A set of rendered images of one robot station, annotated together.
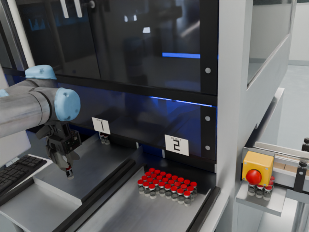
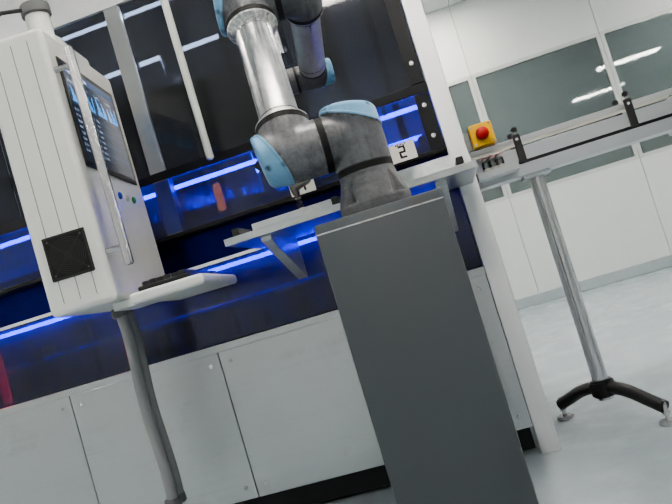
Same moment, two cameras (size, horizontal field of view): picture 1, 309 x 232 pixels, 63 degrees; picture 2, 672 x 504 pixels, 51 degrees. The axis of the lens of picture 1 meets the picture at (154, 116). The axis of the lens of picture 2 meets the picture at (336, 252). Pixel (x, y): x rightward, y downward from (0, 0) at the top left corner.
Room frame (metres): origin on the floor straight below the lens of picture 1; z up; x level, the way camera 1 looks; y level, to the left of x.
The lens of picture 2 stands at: (-1.16, 1.19, 0.66)
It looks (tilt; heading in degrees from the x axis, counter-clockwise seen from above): 3 degrees up; 334
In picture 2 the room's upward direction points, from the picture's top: 17 degrees counter-clockwise
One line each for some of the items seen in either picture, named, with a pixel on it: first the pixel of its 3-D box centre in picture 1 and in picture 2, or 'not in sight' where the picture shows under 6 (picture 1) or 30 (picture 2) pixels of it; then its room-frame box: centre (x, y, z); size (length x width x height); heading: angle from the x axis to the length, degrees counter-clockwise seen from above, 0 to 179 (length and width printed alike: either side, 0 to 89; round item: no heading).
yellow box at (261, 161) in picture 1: (258, 166); (481, 135); (0.58, -0.28, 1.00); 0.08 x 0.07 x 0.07; 145
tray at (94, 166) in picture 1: (91, 163); (306, 219); (0.82, 0.27, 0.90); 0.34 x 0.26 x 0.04; 145
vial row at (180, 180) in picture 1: (172, 181); not in sight; (0.66, -0.04, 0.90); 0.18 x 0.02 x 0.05; 54
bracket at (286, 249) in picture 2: not in sight; (286, 258); (0.80, 0.38, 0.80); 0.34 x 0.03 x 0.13; 145
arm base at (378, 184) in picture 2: not in sight; (371, 188); (0.08, 0.45, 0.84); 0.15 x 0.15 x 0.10
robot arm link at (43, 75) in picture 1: (43, 86); not in sight; (0.71, 0.31, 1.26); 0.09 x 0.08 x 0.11; 155
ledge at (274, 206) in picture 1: (262, 192); (497, 173); (0.61, -0.32, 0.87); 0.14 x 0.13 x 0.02; 145
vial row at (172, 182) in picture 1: (168, 185); not in sight; (0.64, -0.02, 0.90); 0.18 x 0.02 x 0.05; 54
